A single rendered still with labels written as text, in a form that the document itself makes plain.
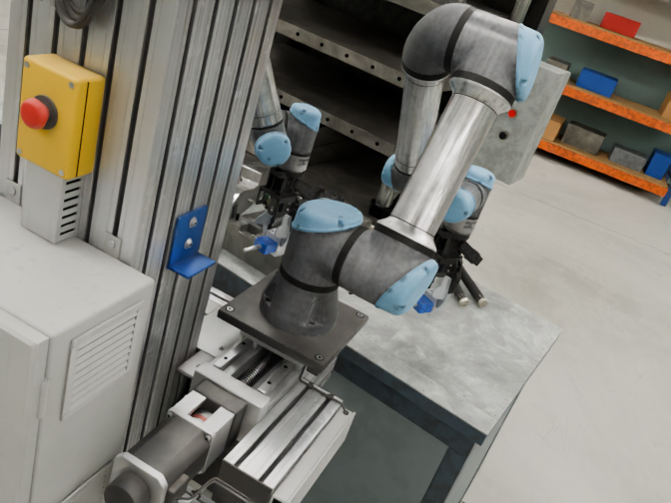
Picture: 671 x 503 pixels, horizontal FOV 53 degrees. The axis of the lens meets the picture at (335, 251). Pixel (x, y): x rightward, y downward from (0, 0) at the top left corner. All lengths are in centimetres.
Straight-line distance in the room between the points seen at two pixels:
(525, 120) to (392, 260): 132
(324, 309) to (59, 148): 56
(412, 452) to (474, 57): 103
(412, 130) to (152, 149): 65
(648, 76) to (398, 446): 696
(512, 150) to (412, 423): 106
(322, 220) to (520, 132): 133
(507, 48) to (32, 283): 80
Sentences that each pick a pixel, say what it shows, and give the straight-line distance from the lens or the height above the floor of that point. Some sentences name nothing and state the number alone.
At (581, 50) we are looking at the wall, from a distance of 831.
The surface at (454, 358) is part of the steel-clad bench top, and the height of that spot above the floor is 80.
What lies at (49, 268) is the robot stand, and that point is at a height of 123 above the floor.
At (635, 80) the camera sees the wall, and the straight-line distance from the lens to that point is 835.
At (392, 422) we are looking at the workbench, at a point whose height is 64.
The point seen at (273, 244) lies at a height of 94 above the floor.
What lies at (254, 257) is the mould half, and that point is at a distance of 186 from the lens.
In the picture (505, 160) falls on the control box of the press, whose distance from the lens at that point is 239.
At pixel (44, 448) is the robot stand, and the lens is 94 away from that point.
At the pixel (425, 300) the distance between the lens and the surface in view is 170.
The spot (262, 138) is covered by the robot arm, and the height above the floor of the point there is 127.
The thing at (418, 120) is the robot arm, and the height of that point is 141.
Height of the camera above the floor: 173
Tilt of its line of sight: 26 degrees down
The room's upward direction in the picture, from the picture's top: 19 degrees clockwise
